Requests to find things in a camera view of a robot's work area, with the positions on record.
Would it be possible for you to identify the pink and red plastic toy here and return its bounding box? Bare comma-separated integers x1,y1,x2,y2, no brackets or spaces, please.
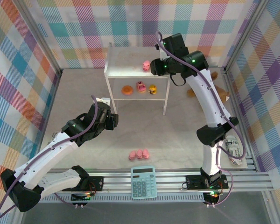
136,81,147,94

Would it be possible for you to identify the orange plastic donut toy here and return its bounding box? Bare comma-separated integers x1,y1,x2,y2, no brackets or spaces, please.
121,85,134,96

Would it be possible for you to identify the white two-tier shelf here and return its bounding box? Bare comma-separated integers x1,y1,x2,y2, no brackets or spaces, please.
103,42,172,116

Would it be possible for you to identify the brown plush dog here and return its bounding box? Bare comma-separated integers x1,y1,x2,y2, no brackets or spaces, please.
187,70,231,102

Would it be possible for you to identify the light blue calculator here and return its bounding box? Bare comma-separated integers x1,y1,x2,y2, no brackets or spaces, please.
130,166,158,200

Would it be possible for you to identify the left black circuit board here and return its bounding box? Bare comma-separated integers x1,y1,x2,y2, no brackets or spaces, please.
70,191,97,203

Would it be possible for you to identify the black circuit board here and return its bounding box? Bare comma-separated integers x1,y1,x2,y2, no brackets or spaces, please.
204,190,224,205
70,191,97,203

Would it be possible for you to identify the white printed crumpled packet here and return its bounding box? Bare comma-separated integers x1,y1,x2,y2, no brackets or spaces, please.
224,134,245,167

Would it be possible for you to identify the right black circuit board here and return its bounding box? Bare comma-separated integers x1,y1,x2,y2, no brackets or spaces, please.
204,190,224,205

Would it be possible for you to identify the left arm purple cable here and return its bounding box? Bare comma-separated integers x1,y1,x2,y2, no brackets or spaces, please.
0,94,99,222

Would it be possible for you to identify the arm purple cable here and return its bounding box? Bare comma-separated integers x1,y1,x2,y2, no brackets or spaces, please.
0,94,99,222
155,31,245,207

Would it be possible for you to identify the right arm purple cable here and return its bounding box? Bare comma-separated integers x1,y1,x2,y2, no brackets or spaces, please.
155,31,245,207

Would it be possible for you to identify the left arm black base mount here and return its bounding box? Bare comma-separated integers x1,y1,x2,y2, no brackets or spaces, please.
84,175,105,191

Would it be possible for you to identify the aluminium frame post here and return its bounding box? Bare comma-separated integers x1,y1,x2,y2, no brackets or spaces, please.
223,0,271,74
15,0,63,77

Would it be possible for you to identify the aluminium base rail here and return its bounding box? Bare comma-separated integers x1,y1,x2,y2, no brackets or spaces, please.
45,168,275,192

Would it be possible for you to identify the slotted grey cable duct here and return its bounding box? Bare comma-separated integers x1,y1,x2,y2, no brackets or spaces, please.
41,193,205,203

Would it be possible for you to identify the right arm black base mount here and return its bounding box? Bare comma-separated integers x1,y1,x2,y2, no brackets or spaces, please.
185,174,230,190

